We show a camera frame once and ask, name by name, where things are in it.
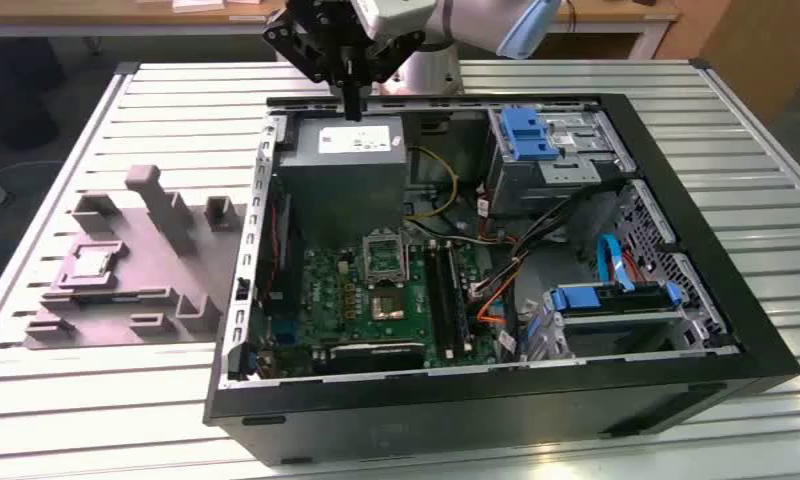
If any metal socket cover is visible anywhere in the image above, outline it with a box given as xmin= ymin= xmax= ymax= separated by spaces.
xmin=361 ymin=230 xmax=413 ymax=289

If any brown wooden cabinet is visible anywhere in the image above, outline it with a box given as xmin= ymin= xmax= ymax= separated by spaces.
xmin=696 ymin=0 xmax=800 ymax=126

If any RAM stick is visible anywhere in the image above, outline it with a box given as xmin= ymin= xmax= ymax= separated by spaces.
xmin=70 ymin=293 xmax=142 ymax=305

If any grey parts rack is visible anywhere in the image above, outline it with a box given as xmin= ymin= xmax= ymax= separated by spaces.
xmin=22 ymin=163 xmax=252 ymax=351

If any blue flat wire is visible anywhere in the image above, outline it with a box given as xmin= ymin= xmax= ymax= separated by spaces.
xmin=595 ymin=233 xmax=640 ymax=294

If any metal drive cage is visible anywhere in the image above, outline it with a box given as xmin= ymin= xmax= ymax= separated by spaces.
xmin=484 ymin=106 xmax=639 ymax=219

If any grey power supply unit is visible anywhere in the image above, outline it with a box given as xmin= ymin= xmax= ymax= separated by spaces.
xmin=272 ymin=112 xmax=412 ymax=251

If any small blue board connector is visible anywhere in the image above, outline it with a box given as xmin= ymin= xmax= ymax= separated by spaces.
xmin=270 ymin=319 xmax=300 ymax=347

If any white box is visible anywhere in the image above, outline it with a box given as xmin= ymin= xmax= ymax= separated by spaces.
xmin=170 ymin=0 xmax=229 ymax=15

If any black office chair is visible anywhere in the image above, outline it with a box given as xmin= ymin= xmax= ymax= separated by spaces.
xmin=0 ymin=37 xmax=68 ymax=151

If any black graphics card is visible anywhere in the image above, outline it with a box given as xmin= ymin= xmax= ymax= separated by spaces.
xmin=318 ymin=341 xmax=429 ymax=374

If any hard disk in blue carrier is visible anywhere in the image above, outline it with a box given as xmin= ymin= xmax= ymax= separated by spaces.
xmin=547 ymin=282 xmax=683 ymax=315

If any metal disk bay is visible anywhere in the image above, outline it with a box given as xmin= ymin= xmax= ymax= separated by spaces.
xmin=519 ymin=299 xmax=739 ymax=362

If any green motherboard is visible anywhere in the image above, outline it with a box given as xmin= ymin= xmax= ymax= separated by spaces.
xmin=256 ymin=219 xmax=508 ymax=376

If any blue plastic drive latch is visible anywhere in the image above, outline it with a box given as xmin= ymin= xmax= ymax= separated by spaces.
xmin=497 ymin=106 xmax=549 ymax=162

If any black open PC case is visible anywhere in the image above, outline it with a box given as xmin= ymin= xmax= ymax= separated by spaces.
xmin=202 ymin=92 xmax=800 ymax=466

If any yellow wire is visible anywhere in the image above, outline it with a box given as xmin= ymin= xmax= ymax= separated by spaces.
xmin=402 ymin=143 xmax=460 ymax=220

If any red wire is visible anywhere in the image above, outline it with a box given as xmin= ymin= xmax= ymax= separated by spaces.
xmin=623 ymin=248 xmax=649 ymax=289

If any silver square CPU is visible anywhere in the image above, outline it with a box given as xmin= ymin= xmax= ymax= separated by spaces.
xmin=70 ymin=251 xmax=118 ymax=277

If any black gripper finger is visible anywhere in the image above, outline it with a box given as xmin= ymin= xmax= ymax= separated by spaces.
xmin=350 ymin=30 xmax=429 ymax=122
xmin=260 ymin=9 xmax=353 ymax=122

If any black wire bundle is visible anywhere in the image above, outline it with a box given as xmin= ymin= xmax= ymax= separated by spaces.
xmin=469 ymin=178 xmax=628 ymax=301

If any CPU socket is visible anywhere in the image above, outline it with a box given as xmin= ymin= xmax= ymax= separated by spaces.
xmin=366 ymin=284 xmax=412 ymax=324

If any black RAM slot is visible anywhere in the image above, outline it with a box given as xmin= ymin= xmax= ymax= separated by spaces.
xmin=441 ymin=240 xmax=476 ymax=351
xmin=425 ymin=239 xmax=456 ymax=357

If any orange wire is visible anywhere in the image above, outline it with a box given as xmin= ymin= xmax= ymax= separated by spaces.
xmin=473 ymin=274 xmax=516 ymax=329

